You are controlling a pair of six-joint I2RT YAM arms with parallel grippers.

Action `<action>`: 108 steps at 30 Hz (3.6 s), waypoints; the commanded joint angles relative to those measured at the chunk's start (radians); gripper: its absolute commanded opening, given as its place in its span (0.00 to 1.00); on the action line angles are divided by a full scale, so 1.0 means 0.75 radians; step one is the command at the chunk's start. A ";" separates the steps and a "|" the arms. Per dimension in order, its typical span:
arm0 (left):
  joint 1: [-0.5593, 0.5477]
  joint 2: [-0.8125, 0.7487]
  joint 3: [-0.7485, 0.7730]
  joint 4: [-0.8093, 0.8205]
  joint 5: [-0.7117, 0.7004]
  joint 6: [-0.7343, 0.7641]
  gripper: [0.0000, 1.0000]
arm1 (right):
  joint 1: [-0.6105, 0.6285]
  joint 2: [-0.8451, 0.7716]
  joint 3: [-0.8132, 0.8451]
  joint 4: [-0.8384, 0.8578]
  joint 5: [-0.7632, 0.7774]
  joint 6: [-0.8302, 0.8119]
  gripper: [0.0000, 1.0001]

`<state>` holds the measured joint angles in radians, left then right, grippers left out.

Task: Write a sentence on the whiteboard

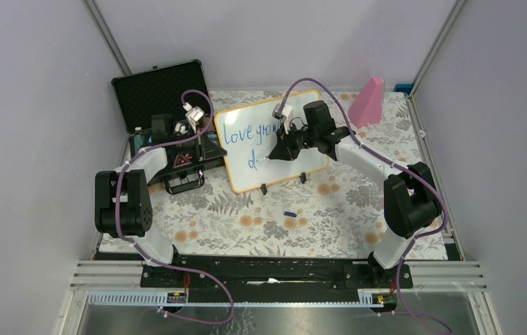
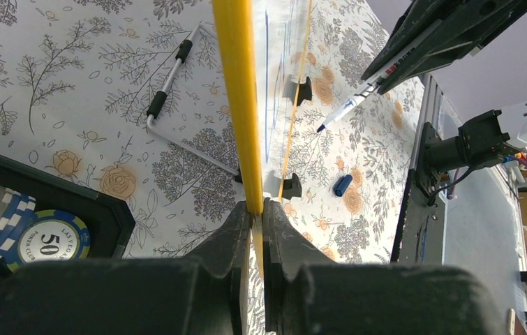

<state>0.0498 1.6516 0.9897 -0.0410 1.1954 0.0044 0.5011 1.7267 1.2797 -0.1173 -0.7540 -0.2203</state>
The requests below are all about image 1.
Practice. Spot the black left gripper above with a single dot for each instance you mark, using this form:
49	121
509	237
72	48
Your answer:
206	149

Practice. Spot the yellow framed whiteboard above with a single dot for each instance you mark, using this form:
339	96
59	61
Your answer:
248	133

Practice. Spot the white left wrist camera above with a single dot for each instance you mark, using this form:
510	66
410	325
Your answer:
193	115

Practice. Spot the blue marker cap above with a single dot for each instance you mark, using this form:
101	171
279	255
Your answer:
290	214

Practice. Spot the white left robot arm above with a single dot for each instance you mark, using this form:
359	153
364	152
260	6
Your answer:
123	207

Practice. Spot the black poker chip case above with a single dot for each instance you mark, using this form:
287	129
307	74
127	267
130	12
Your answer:
151	103

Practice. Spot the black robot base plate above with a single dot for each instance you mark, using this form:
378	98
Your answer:
215	279

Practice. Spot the pink wedge eraser block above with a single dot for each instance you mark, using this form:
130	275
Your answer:
367	107

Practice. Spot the red black all-in triangle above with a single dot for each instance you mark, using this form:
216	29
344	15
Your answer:
181	161

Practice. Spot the floral patterned table mat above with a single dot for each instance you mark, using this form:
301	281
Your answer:
339	212

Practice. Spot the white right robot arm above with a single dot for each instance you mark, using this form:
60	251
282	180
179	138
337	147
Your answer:
410	201

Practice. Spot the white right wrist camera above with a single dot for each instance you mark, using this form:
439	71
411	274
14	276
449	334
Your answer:
284	114

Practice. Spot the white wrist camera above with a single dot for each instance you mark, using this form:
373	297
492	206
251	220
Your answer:
284	114
193	115

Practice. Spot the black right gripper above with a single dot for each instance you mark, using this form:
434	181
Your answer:
285	150

